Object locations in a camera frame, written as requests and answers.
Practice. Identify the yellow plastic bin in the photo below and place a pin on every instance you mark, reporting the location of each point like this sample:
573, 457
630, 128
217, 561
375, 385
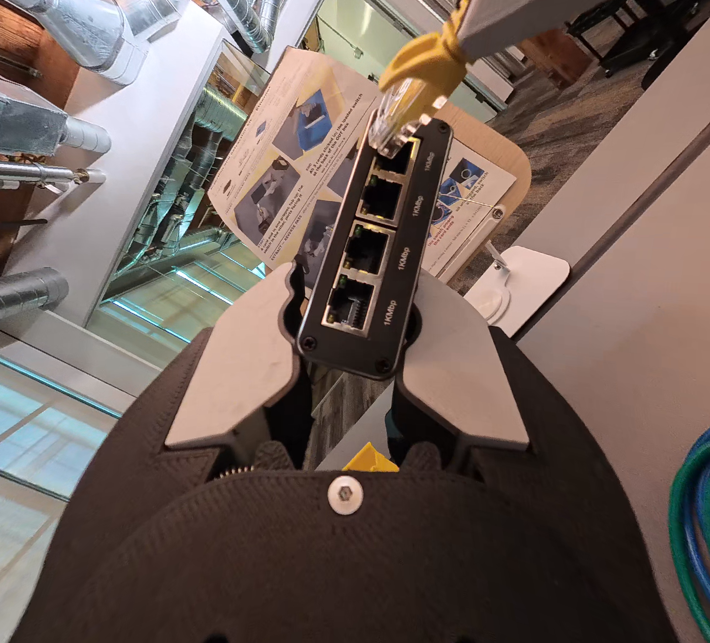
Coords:
369, 460

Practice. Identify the black ethernet switch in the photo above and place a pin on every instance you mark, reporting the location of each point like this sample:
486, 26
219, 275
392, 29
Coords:
413, 232

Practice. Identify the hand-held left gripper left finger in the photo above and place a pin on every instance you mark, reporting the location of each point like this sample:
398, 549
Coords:
238, 365

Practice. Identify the instruction board on white stand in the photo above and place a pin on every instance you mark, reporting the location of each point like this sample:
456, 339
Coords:
260, 199

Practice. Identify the black office chair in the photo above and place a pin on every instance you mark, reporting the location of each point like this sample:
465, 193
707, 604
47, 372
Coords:
654, 16

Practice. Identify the silver ceiling ducts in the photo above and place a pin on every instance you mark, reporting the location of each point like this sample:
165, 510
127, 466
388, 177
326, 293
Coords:
83, 27

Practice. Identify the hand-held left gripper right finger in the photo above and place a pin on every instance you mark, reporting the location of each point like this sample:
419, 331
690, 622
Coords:
460, 376

